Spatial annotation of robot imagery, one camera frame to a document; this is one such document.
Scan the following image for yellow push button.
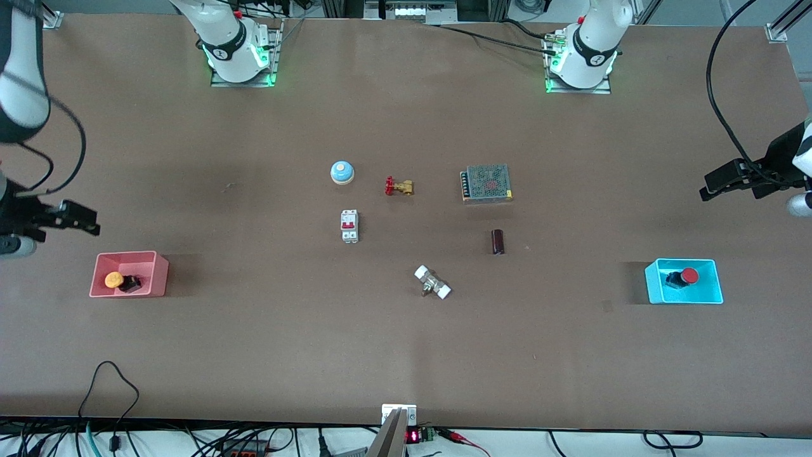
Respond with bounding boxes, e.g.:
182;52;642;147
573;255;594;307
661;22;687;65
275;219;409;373
105;272;142;294

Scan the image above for red push button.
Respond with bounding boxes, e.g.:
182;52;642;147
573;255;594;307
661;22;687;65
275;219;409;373
665;267;700;289

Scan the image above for pink plastic box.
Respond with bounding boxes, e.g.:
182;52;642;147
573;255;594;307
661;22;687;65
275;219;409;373
89;251;170;298

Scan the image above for cyan plastic box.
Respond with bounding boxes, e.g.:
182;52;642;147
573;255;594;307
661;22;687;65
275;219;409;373
645;258;724;305

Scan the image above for metal mesh power supply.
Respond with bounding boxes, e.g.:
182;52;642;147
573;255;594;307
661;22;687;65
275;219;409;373
460;164;514;204

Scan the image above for metal fitting white ends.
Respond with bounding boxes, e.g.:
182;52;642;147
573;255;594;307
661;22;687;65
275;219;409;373
414;265;452;300

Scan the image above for metal rack device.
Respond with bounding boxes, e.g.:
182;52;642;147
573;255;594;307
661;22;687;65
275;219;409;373
363;0;459;25

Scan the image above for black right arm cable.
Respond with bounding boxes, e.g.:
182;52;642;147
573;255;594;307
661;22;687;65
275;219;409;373
0;63;87;195

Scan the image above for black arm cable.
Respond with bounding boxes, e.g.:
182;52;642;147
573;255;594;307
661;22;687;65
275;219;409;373
706;0;762;185
0;63;87;195

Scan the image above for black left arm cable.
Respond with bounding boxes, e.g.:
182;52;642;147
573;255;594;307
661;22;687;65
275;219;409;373
706;0;762;185

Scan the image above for black looped cable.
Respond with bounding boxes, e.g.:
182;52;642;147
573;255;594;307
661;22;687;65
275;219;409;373
77;361;140;457

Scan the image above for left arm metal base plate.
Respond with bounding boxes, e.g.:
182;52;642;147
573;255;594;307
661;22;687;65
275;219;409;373
544;32;612;95

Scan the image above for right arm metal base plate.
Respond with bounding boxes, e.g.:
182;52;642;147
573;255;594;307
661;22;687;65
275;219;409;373
211;19;284;88

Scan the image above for black coiled floor cable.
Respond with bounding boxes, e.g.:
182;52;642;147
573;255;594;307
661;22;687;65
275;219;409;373
643;430;704;450

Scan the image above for black tabletop cable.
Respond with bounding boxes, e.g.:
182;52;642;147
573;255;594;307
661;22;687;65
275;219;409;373
438;19;559;53

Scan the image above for red clip wire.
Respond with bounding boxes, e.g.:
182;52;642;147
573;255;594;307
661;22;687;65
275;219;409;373
438;428;492;457

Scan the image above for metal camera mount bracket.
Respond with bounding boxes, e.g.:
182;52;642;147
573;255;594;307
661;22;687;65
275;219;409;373
381;404;418;457

